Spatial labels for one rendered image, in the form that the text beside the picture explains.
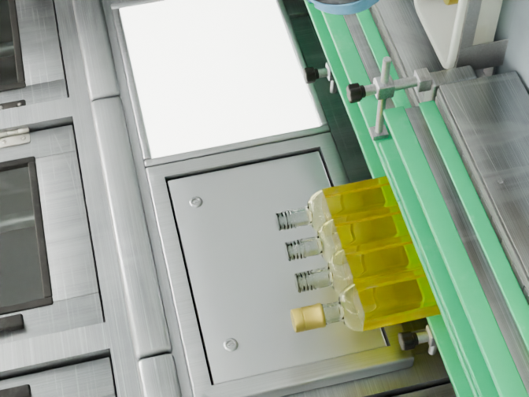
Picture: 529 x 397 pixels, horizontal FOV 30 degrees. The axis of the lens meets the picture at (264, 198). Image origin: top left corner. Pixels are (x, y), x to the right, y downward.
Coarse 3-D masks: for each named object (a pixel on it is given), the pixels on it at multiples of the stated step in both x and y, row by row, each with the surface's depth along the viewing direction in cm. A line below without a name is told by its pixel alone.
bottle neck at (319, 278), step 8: (304, 272) 143; (312, 272) 143; (320, 272) 143; (328, 272) 143; (296, 280) 145; (304, 280) 142; (312, 280) 143; (320, 280) 143; (328, 280) 143; (304, 288) 143; (312, 288) 143
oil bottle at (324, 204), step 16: (384, 176) 152; (320, 192) 151; (336, 192) 151; (352, 192) 150; (368, 192) 150; (384, 192) 150; (320, 208) 149; (336, 208) 149; (352, 208) 149; (368, 208) 149; (320, 224) 150
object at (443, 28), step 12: (420, 0) 160; (432, 0) 160; (420, 12) 160; (432, 12) 159; (444, 12) 159; (456, 12) 159; (432, 24) 158; (444, 24) 157; (456, 24) 144; (432, 36) 156; (444, 36) 156; (456, 36) 146; (444, 48) 155; (456, 48) 148; (444, 60) 153
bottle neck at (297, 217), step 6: (288, 210) 151; (294, 210) 150; (300, 210) 150; (306, 210) 150; (276, 216) 151; (282, 216) 150; (288, 216) 150; (294, 216) 150; (300, 216) 150; (306, 216) 150; (276, 222) 152; (282, 222) 150; (288, 222) 150; (294, 222) 150; (300, 222) 150; (306, 222) 150; (282, 228) 150; (288, 228) 150
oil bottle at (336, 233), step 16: (384, 208) 148; (336, 224) 147; (352, 224) 147; (368, 224) 147; (384, 224) 147; (400, 224) 147; (320, 240) 146; (336, 240) 145; (352, 240) 145; (368, 240) 145
